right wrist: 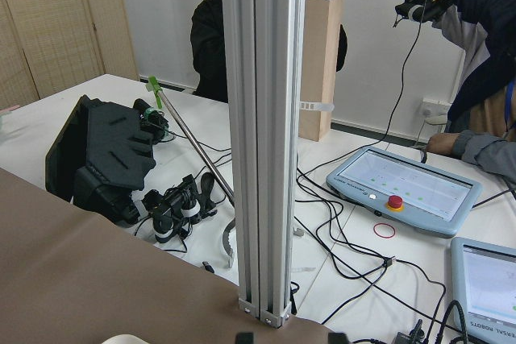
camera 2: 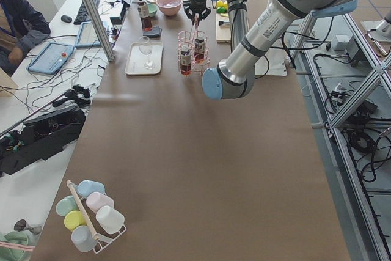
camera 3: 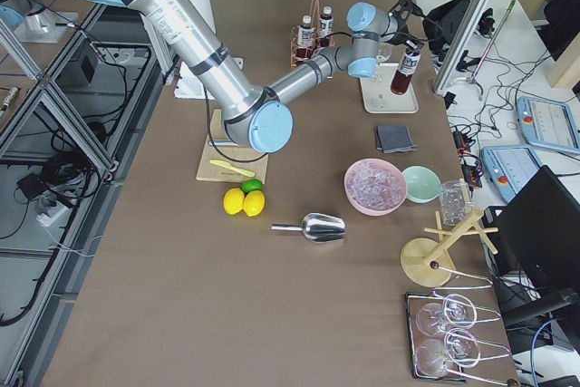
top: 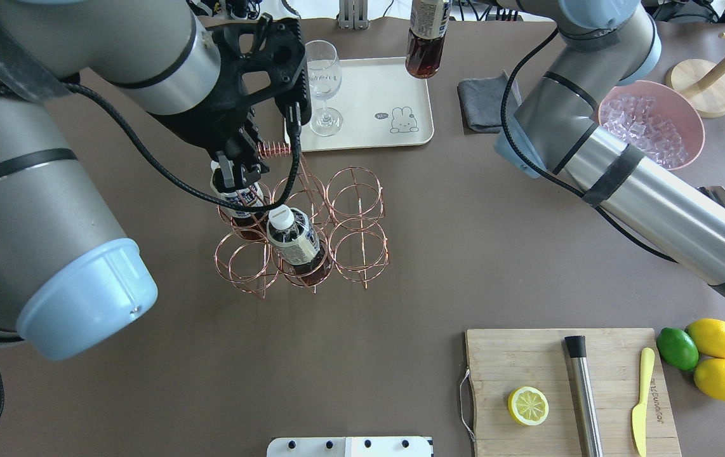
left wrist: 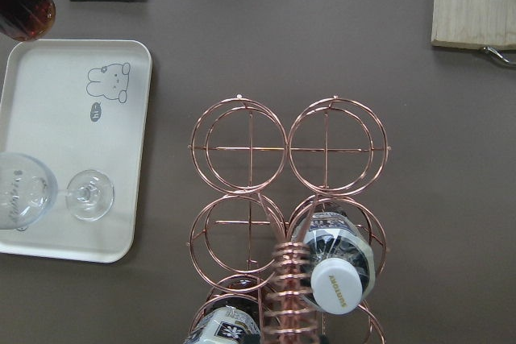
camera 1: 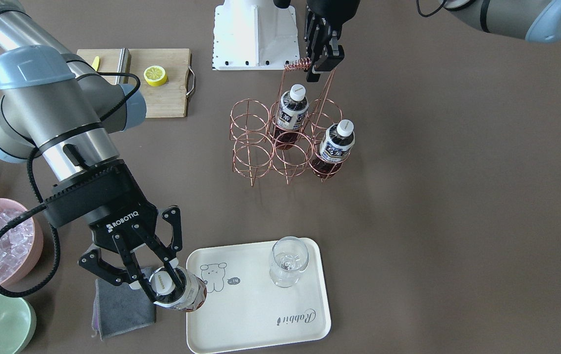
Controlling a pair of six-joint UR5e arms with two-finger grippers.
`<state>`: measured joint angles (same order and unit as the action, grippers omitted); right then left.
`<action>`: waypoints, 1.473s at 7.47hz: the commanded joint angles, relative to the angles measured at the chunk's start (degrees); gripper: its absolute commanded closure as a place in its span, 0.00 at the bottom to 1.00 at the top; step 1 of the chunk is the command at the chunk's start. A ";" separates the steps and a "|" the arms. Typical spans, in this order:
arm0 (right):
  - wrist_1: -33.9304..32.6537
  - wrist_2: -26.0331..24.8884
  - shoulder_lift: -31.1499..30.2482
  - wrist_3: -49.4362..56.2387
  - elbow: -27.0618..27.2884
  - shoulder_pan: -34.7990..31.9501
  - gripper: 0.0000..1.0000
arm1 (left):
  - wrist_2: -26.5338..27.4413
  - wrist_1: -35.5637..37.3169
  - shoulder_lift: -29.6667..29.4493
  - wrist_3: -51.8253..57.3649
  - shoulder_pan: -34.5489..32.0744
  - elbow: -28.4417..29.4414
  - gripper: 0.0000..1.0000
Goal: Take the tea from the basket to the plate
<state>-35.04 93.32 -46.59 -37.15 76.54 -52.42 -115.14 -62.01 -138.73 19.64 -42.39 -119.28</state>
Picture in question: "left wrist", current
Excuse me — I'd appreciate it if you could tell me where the copper wire bottle basket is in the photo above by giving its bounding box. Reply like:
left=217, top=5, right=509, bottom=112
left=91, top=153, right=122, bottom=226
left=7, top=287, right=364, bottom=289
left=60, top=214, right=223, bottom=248
left=187, top=96, right=390, bottom=343

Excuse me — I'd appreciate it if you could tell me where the tea bottle white cap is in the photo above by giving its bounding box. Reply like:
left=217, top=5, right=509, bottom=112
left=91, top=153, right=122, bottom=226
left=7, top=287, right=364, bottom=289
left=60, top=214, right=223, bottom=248
left=1, top=0, right=56, bottom=42

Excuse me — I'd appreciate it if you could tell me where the clear wine glass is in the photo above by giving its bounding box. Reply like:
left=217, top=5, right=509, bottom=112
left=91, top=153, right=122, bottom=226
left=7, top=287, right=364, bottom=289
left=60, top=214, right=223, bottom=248
left=1, top=151, right=114, bottom=230

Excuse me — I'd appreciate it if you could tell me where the wooden cutting board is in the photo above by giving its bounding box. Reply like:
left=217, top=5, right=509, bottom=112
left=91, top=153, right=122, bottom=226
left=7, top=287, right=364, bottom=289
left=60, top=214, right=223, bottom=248
left=431, top=0, right=515, bottom=68

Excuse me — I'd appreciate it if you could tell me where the cream rectangular tray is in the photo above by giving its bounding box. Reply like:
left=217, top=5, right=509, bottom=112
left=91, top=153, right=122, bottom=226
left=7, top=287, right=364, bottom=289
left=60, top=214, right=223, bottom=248
left=1, top=39, right=152, bottom=263

